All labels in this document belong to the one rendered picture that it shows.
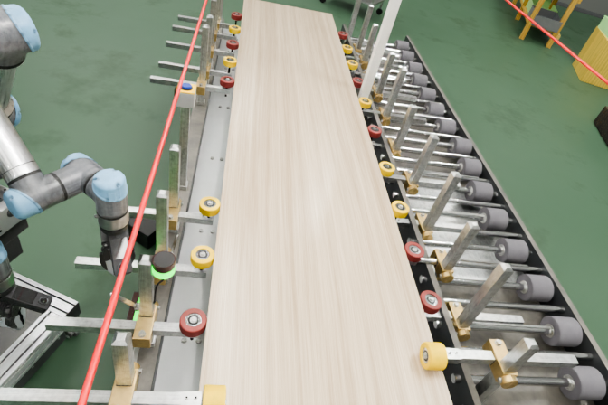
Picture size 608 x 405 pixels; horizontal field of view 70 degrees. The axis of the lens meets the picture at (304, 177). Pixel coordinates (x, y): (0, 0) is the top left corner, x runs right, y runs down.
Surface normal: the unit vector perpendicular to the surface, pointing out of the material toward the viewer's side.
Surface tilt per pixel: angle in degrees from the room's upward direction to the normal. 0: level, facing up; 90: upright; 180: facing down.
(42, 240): 0
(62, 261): 0
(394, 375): 0
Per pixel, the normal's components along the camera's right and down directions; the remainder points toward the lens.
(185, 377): 0.21, -0.75
